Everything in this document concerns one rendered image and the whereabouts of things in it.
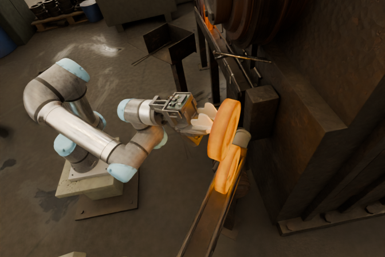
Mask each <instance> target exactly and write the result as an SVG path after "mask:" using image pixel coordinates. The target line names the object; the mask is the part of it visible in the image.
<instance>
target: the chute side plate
mask: <svg viewBox="0 0 385 257"><path fill-rule="evenodd" d="M194 11H195V16H196V18H197V22H198V24H199V26H200V28H201V30H202V33H203V35H204V37H205V39H206V40H207V39H208V42H209V47H210V49H211V51H212V52H213V51H214V50H215V51H216V52H218V49H217V47H216V46H215V44H214V42H213V40H212V39H211V37H210V35H209V33H208V31H207V29H206V28H205V26H204V24H203V22H202V20H201V18H200V17H199V15H198V13H197V11H196V9H195V8H194ZM220 56H221V55H219V54H214V57H215V58H216V57H220ZM217 63H218V65H219V67H220V69H221V71H222V73H223V75H224V77H225V79H226V81H227V84H228V86H229V88H230V91H231V93H232V95H233V93H234V95H235V97H236V99H237V101H239V91H238V89H237V87H236V85H235V83H234V80H233V78H232V76H231V74H230V72H229V70H228V68H227V66H226V64H225V62H224V60H223V58H222V59H219V60H217Z"/></svg>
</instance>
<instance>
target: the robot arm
mask: <svg viewBox="0 0 385 257"><path fill-rule="evenodd" d="M89 80H90V76H89V74H88V73H87V72H86V71H85V70H84V69H83V68H82V67H81V66H80V65H79V64H77V63H76V62H74V61H72V60H70V59H68V58H63V59H62V60H60V61H58V62H56V64H54V65H53V66H51V67H50V68H49V69H47V70H46V71H44V72H43V73H42V74H40V75H39V76H38V77H36V78H35V79H33V80H31V81H30V82H29V83H28V84H27V86H26V87H25V90H24V92H23V104H24V107H25V109H26V111H27V113H28V115H29V116H30V117H31V118H32V119H33V120H34V121H35V122H37V123H38V124H40V125H42V126H49V127H51V128H52V129H54V130H55V131H57V132H58V133H60V134H59V135H58V136H57V137H56V139H55V141H54V149H55V150H56V152H57V153H58V154H59V155H60V156H62V157H63V158H65V159H66V160H68V161H69V162H70V164H71V167H72V169H73V170H74V171H76V172H77V173H86V172H89V171H91V170H92V169H93V168H94V167H95V166H96V165H97V163H98V162H99V159H100V160H102V161H103V162H105V163H107V164H108V165H109V167H108V169H107V171H108V173H110V174H111V175H112V176H113V177H115V178H116V179H118V180H119V181H121V182H124V183H126V182H128V181H129V180H130V179H131V178H132V176H133V175H134V174H135V173H136V172H137V171H138V168H139V167H140V166H141V164H142V163H143V161H144V160H145V159H146V157H147V156H148V155H149V154H150V152H151V151H152V150H153V149H158V148H161V146H162V145H164V144H165V143H166V142H167V133H166V132H165V130H164V128H163V126H164V125H168V126H169V127H170V128H171V129H172V130H174V131H175V132H176V133H177V134H178V135H179V136H181V137H182V138H183V139H185V140H186V141H187V142H188V143H189V144H190V145H192V146H193V147H195V146H198V145H199V143H200V141H201V139H202V137H203V135H207V134H208V133H210V131H211V127H212V124H213V121H214V119H215V116H216V114H217V110H216V109H215V107H214V105H213V104H211V103H208V102H207V103H205V107H204V108H203V107H200V108H196V105H197V102H196V100H195V99H194V98H193V96H192V94H191V92H175V93H174V94H173V95H172V96H168V98H167V99H168V100H161V98H160V97H159V96H155V97H154V98H153V100H144V99H136V98H132V99H125V100H123V101H122V102H120V104H119V106H118V108H117V113H118V116H119V118H120V119H121V120H123V121H125V122H130V123H131V124H132V125H133V127H134V128H135V129H136V130H137V133H136V135H134V137H133V138H132V139H131V141H129V143H128V144H127V145H124V144H122V143H121V142H119V141H118V140H116V139H114V138H113V137H111V136H110V135H108V134H106V133H105V132H103V131H102V130H103V129H104V128H105V126H106V121H105V119H104V118H103V116H102V115H100V114H99V113H97V112H95V111H93V110H92V108H91V105H90V103H89V101H88V99H87V96H86V92H87V86H86V83H87V82H88V81H89ZM169 97H170V98H169ZM172 98H173V99H172ZM63 102H65V103H66V105H67V107H68V108H69V110H70V111H69V110H67V109H66V108H65V106H64V104H63Z"/></svg>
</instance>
